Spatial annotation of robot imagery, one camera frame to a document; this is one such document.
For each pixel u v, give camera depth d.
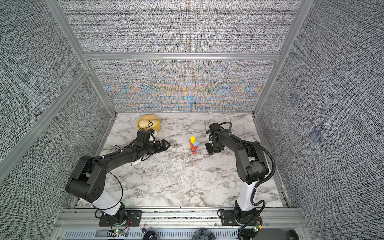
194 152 0.97
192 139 0.85
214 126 0.80
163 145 0.83
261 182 0.51
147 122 1.08
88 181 0.46
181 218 0.75
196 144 0.86
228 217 0.73
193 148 0.92
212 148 0.85
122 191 0.64
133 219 0.74
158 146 0.82
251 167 0.50
